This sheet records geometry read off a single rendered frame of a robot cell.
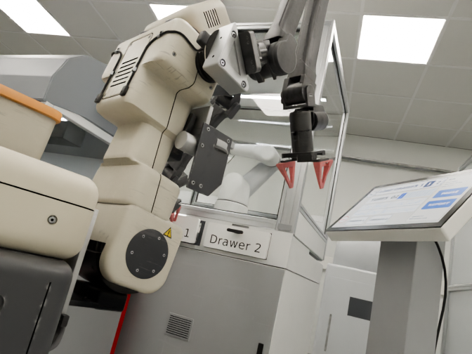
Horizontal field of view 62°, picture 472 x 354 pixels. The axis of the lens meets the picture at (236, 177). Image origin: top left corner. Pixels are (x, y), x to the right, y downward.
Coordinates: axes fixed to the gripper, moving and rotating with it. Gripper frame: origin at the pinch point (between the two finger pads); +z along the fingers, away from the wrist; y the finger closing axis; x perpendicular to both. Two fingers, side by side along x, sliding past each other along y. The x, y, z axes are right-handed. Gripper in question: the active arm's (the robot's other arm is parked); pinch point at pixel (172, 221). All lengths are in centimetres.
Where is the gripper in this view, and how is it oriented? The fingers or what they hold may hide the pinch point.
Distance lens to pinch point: 177.2
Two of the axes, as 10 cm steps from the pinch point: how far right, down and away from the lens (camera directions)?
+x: -9.2, -1.1, 3.7
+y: 3.8, -4.2, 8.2
